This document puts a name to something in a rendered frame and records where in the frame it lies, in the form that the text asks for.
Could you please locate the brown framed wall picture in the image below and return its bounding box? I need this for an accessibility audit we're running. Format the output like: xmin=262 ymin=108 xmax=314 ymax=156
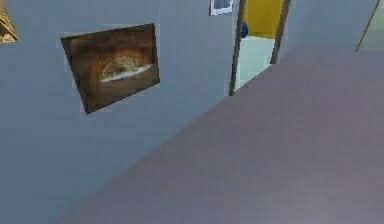
xmin=60 ymin=22 xmax=161 ymax=115

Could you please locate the golden framed wall picture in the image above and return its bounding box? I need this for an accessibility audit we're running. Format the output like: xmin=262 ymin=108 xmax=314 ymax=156
xmin=0 ymin=0 xmax=20 ymax=45

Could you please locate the white framed wall picture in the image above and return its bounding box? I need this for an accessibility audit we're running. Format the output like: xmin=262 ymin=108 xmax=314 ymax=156
xmin=209 ymin=0 xmax=234 ymax=17

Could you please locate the brown door frame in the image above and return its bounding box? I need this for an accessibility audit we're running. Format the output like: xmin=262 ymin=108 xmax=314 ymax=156
xmin=228 ymin=0 xmax=292 ymax=97

